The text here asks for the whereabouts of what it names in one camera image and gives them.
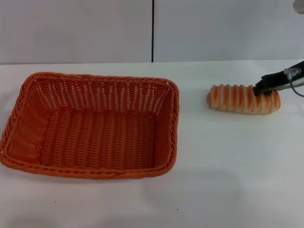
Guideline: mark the right gripper finger metal link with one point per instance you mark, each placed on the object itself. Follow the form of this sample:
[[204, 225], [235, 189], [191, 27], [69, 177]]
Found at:
[[282, 88]]

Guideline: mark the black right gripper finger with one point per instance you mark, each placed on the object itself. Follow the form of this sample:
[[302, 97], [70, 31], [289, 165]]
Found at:
[[273, 80]]

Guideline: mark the striped orange and cream bread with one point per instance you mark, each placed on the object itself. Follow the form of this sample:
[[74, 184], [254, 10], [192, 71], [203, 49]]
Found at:
[[232, 99]]

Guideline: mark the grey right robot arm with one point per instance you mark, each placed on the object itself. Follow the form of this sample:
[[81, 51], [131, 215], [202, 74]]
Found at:
[[299, 5]]

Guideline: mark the orange woven plastic basket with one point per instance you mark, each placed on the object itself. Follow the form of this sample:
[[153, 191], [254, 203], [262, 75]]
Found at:
[[95, 137]]

